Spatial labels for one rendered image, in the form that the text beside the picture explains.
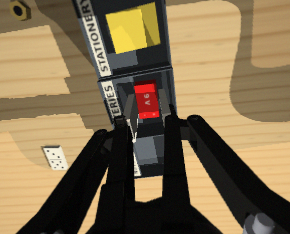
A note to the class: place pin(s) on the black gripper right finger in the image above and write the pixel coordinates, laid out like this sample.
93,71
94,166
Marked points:
256,208

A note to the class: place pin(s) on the red nine-volt battery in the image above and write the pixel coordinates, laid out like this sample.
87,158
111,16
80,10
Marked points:
147,100

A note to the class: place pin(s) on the white domino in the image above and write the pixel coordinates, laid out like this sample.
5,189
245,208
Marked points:
56,157

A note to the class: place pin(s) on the brass hex nut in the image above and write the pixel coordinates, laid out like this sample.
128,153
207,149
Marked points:
20,10

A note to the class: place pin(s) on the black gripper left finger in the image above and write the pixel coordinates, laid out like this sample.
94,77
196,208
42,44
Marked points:
66,207

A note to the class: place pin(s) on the dark grey rack of labelled bins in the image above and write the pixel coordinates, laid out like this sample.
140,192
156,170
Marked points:
116,75

